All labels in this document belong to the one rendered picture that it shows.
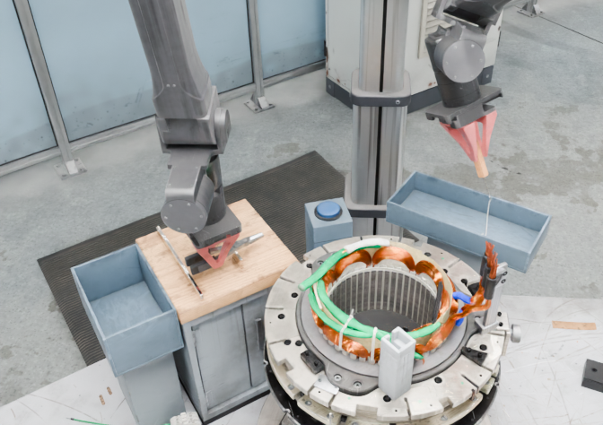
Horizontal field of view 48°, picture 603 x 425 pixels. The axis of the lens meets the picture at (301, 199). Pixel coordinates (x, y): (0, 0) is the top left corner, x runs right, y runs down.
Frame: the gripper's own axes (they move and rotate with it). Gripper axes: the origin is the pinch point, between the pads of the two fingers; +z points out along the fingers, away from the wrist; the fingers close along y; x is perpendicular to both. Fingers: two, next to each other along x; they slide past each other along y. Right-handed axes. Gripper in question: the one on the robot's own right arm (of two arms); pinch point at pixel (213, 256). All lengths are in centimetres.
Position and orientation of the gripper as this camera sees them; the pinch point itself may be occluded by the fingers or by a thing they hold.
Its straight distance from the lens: 102.3
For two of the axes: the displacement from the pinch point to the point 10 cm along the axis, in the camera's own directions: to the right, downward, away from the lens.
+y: 5.2, 5.6, -6.5
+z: 0.2, 7.5, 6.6
